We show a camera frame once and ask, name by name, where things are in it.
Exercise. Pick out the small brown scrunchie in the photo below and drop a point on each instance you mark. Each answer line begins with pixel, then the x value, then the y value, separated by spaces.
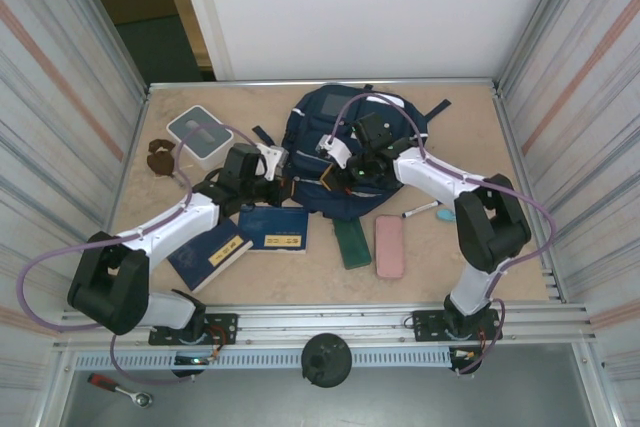
pixel 152 146

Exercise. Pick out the green pencil case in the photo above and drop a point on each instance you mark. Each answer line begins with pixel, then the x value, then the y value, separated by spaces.
pixel 354 244

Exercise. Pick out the thick blue book yellow label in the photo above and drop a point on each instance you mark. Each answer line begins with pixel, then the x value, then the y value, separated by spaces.
pixel 210 262

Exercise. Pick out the aluminium table edge rail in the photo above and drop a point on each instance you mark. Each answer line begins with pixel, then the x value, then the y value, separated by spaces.
pixel 450 82

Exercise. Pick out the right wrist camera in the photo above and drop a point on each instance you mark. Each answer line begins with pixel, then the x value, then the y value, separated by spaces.
pixel 337 149

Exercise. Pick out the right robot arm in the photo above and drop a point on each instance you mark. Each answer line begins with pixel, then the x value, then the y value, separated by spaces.
pixel 440 182

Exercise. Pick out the brown small object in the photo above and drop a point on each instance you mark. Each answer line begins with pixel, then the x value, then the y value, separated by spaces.
pixel 161 167

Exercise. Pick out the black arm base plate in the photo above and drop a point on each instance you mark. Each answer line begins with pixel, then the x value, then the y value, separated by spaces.
pixel 425 324
pixel 222 327

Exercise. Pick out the navy blue backpack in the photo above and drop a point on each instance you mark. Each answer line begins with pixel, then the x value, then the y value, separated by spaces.
pixel 307 122

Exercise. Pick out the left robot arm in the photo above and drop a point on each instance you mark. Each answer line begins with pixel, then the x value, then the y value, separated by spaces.
pixel 165 227

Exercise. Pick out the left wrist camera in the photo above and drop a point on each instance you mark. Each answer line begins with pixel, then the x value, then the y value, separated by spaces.
pixel 272 159

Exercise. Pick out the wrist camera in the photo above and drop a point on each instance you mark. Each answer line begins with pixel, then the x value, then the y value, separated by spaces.
pixel 272 159
pixel 337 149

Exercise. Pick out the pink pencil case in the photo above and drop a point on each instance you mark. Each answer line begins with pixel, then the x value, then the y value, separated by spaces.
pixel 389 247

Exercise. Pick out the white marker blue cap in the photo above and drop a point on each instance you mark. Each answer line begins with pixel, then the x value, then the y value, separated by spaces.
pixel 420 209

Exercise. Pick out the aluminium mounting rail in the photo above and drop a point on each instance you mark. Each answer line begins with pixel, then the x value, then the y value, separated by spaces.
pixel 325 324

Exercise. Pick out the black round knob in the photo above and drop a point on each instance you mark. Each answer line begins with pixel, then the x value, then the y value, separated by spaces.
pixel 325 362

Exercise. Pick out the white grey tissue box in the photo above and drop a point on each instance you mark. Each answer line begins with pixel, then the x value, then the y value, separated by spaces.
pixel 210 147

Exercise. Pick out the thin blue book yellow label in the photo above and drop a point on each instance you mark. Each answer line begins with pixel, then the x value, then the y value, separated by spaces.
pixel 270 222

